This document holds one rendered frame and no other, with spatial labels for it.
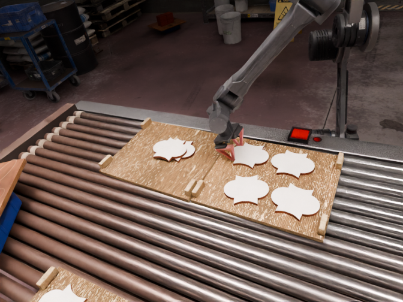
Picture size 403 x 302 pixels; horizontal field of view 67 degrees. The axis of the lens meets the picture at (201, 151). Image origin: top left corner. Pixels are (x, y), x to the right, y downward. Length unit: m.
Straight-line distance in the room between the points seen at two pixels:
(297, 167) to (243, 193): 0.21
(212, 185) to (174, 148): 0.24
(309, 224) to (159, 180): 0.51
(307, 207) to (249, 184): 0.19
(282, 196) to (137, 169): 0.54
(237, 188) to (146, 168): 0.37
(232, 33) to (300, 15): 3.77
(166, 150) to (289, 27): 0.61
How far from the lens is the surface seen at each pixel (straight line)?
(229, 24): 4.57
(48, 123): 1.67
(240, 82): 0.96
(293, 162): 1.07
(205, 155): 1.14
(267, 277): 0.85
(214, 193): 1.00
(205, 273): 0.86
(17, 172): 1.25
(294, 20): 0.87
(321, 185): 1.02
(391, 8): 5.59
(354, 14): 1.50
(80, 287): 0.94
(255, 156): 1.09
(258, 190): 0.98
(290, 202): 0.95
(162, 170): 1.12
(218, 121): 0.95
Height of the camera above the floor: 1.67
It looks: 39 degrees down
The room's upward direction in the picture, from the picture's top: 12 degrees counter-clockwise
